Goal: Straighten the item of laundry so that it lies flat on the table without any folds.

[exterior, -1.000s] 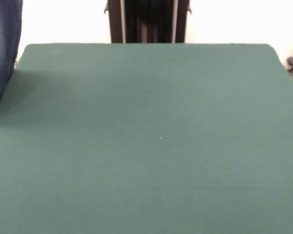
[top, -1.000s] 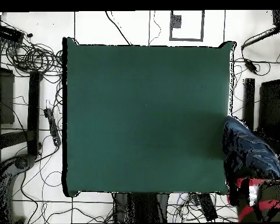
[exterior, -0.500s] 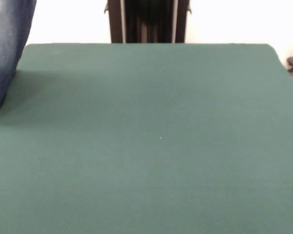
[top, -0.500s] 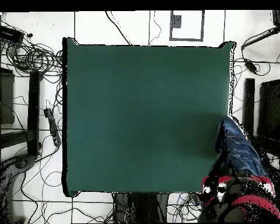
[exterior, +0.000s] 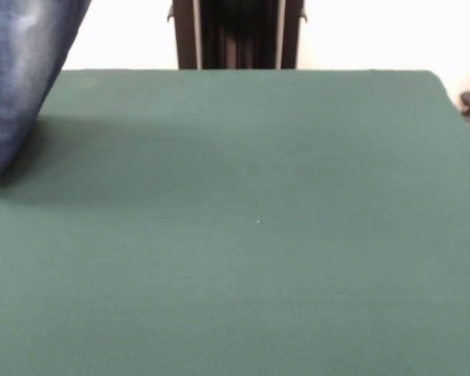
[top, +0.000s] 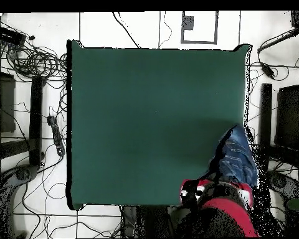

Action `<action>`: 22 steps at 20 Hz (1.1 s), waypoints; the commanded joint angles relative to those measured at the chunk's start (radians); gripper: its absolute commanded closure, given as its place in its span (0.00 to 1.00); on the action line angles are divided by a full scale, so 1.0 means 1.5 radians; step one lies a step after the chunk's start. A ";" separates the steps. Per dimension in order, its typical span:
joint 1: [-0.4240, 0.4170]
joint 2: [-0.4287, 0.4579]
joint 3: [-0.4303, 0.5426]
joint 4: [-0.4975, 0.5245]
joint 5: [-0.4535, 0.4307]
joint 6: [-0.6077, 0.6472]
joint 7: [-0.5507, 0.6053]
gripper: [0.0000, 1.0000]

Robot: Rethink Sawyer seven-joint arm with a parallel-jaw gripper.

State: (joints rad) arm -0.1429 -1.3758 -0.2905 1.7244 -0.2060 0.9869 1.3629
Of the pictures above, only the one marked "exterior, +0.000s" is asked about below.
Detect blue denim jeans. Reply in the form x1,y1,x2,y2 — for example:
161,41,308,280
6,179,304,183
0,0,94,192

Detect dark green table cloth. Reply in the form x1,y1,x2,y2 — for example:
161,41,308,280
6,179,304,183
0,68,470,376

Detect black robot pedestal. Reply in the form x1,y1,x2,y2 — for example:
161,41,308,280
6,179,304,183
166,0,309,71

